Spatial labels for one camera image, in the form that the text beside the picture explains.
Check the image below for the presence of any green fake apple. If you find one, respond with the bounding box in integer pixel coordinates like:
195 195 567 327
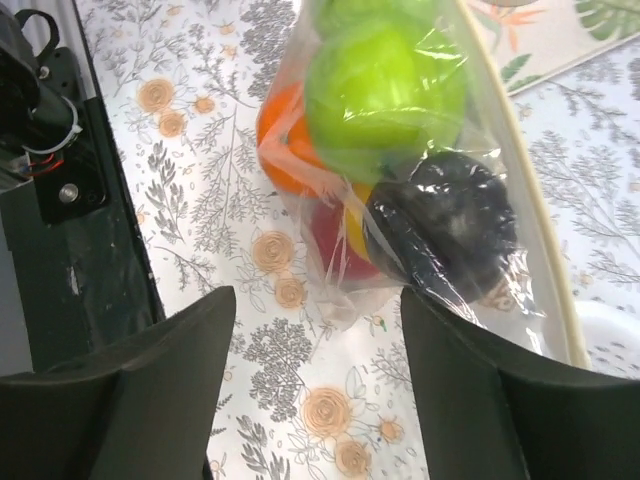
304 17 468 183

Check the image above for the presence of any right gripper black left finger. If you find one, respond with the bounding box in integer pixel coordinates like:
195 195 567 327
1 286 236 479

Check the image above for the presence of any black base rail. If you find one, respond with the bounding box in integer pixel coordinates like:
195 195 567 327
0 47 166 374

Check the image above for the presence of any dark purple fake fruit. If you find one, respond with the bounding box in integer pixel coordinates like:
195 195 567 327
363 151 517 305

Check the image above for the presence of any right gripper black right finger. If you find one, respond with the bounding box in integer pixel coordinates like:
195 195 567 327
401 288 639 479

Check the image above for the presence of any green fake bell pepper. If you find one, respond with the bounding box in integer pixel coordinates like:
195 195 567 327
310 0 436 37

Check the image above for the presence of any clear zip top bag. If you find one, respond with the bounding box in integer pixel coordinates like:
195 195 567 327
257 1 590 368

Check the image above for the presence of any fake lemon yellow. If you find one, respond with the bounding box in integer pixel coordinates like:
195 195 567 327
344 183 372 262

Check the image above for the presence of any leaf pattern serving tray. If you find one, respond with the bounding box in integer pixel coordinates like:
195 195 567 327
467 0 639 94

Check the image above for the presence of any fake orange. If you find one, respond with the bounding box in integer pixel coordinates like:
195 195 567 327
256 82 325 198

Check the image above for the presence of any red fake apple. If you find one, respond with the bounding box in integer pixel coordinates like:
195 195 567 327
310 202 383 290

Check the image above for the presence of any white plastic basket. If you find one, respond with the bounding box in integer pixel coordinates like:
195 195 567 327
575 300 640 380

